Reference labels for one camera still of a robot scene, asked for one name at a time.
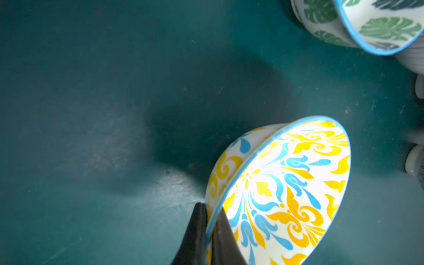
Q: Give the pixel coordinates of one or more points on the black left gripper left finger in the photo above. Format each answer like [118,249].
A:
[192,249]

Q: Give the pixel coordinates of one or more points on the green monstera leaf bowl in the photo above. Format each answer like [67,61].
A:
[378,27]

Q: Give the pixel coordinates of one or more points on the pink striped bowl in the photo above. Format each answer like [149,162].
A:
[412,57]

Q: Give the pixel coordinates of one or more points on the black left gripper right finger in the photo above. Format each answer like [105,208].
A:
[224,247]

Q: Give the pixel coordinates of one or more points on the maroon lattice pattern bowl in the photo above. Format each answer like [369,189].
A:
[414,164]

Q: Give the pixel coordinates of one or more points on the yellow blue floral bowl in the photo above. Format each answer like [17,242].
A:
[280,187]

